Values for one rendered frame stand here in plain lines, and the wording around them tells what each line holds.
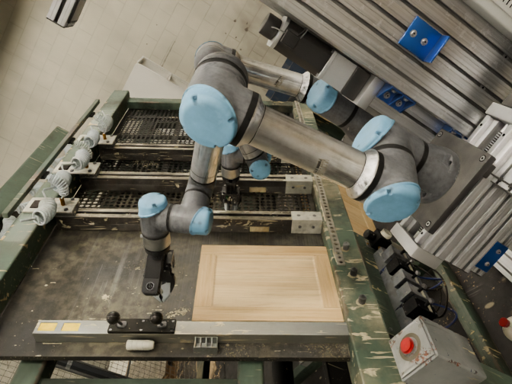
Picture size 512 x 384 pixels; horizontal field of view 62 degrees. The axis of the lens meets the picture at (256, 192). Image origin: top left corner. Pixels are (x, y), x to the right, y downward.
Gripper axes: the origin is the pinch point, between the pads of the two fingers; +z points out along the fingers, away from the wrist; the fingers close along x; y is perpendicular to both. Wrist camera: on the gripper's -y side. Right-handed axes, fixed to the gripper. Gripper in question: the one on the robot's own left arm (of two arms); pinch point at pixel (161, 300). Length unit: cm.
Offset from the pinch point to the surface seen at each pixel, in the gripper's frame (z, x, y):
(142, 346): 9.7, 4.9, -8.9
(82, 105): 143, 212, 516
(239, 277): 10.5, -23.3, 21.0
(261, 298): 10.5, -30.9, 11.2
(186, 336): 9.1, -7.5, -5.8
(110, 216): 5, 29, 49
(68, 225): 10, 46, 49
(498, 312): 47, -139, 39
